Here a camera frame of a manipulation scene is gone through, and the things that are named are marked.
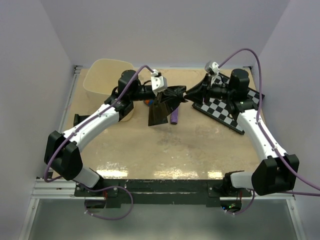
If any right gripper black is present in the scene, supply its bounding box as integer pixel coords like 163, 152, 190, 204
184, 73, 235, 106

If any black trash bag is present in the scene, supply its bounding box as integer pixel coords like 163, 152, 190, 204
148, 85, 188, 127

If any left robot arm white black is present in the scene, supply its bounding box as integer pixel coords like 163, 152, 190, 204
44, 65, 168, 196

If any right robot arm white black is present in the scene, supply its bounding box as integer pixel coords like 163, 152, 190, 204
184, 68, 300, 197

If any beige plastic trash bin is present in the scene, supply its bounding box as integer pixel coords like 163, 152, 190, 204
83, 58, 134, 112

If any colourful toy car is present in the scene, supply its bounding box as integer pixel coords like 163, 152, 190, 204
143, 99, 154, 106

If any black white chessboard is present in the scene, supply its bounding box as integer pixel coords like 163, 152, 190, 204
192, 73, 260, 135

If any purple glitter microphone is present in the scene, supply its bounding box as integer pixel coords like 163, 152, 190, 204
170, 107, 179, 125

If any small black block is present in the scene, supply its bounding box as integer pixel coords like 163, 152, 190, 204
73, 113, 90, 127

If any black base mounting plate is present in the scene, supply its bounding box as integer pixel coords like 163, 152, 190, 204
74, 179, 252, 208

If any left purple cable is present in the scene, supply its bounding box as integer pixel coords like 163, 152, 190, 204
43, 64, 134, 220

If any purple cable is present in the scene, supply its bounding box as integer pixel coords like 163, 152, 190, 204
217, 47, 320, 215
43, 64, 134, 220

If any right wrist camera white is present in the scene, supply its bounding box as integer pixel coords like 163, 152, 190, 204
204, 61, 220, 86

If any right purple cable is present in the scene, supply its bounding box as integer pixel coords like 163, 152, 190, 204
217, 47, 320, 215

